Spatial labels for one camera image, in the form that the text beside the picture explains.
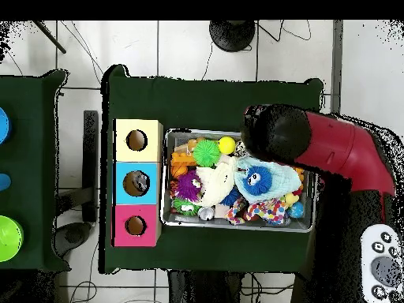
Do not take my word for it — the grey round stand foot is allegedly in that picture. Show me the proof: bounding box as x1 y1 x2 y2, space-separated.
53 222 92 253

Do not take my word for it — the mint green cloth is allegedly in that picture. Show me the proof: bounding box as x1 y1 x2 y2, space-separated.
234 154 303 204

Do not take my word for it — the shallow clear mesh bin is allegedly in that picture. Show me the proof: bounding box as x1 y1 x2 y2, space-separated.
160 129 319 234

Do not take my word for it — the orange toy building block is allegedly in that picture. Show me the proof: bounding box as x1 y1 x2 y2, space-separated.
171 153 198 179

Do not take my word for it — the cream white cloth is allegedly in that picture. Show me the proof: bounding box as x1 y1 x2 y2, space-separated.
196 154 240 208

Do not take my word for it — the green round bowl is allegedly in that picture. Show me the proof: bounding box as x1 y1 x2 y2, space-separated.
0 215 25 263

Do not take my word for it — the green spiky rubber ball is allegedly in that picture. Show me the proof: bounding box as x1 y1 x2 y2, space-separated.
193 138 223 167

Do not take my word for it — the purple spiky ball with eyes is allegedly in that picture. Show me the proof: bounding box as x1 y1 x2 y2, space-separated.
174 171 204 203

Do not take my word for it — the black panel stand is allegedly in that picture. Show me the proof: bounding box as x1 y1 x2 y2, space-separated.
83 110 100 222

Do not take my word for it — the black round stand base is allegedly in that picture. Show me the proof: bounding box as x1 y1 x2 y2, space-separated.
209 20 256 53

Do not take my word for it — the large colourful dotted cloth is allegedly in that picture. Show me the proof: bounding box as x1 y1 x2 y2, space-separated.
228 196 288 225

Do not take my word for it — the black pole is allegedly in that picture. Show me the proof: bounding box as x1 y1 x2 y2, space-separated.
32 20 67 54

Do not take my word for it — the green toy with white eyes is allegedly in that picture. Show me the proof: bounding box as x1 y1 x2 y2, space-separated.
173 198 202 217

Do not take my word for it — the green cloth side table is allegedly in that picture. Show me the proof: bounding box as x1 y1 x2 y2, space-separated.
0 69 69 272

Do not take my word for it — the dark green table cloth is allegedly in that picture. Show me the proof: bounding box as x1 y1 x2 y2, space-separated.
100 62 326 279

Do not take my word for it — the wooden box with three holes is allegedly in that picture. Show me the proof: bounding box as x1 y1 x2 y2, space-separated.
112 118 164 247

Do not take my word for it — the small blue yellow ball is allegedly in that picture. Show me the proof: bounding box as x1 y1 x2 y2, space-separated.
283 192 306 220

